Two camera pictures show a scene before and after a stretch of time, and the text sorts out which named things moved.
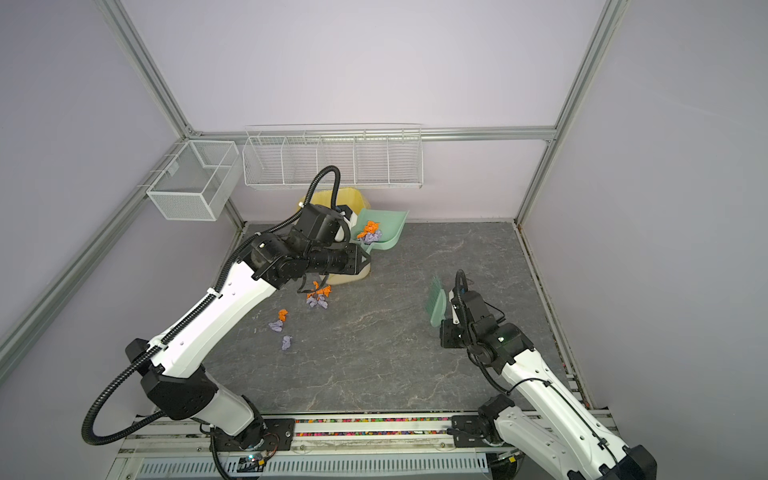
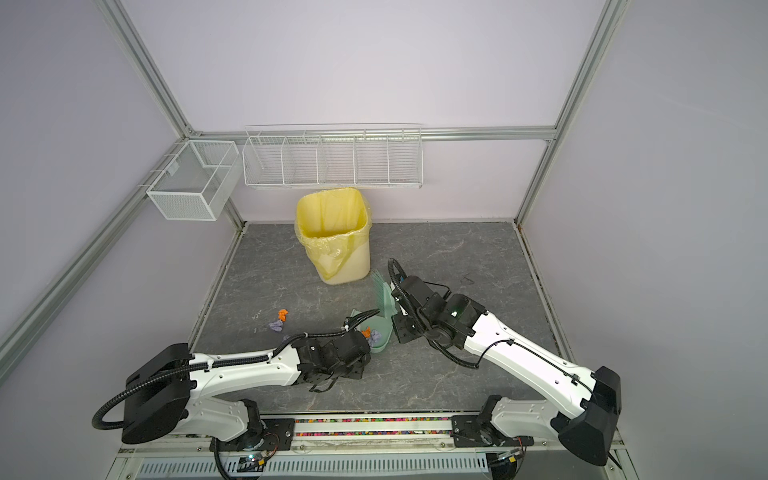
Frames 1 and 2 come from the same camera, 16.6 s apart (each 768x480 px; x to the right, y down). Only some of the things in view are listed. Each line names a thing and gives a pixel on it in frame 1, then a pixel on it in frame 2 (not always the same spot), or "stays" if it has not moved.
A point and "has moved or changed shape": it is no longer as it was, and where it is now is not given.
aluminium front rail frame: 417,447 stays
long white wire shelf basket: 365,155 stays
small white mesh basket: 194,184 stays
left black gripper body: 335,259 → 354,372
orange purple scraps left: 278,325 stays
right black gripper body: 453,335 → 408,330
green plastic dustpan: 391,223 → 378,328
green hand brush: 435,304 has moved or changed shape
